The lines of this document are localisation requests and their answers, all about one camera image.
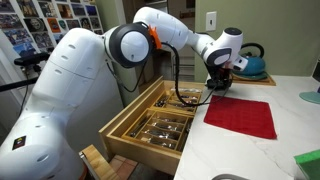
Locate clear plastic bag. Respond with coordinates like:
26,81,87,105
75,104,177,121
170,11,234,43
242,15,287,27
171,87,203,94

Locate wooden kitchen drawer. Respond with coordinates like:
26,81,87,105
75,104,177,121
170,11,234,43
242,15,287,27
98,75,206,177

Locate wall photo collage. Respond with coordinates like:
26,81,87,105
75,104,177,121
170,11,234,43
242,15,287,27
0,0,104,58

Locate pale teal round dish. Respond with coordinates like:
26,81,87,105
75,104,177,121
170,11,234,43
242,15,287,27
298,90,320,105

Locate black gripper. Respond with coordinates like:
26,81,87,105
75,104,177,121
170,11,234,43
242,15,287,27
209,66,233,90

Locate teal kettle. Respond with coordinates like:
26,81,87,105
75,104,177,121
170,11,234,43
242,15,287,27
231,42,268,80

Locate bamboo cutlery organizer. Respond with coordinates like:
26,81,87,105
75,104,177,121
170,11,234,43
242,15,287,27
121,108,193,153
151,87,203,117

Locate orange cable clip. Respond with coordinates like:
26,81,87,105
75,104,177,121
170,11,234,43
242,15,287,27
148,24,163,50

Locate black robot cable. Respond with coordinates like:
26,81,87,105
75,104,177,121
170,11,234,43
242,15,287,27
161,42,231,108

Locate white light switch plate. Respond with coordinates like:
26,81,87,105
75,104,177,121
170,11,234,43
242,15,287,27
205,11,218,32

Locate black camera on stand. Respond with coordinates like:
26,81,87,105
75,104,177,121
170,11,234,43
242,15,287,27
0,51,51,93

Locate green sponge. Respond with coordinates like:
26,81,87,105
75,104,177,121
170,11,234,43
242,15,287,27
293,149,320,180

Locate red towel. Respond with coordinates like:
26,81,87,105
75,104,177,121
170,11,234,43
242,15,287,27
203,94,278,140

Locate wooden trivet board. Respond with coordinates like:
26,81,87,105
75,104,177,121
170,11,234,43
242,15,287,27
231,73,277,87

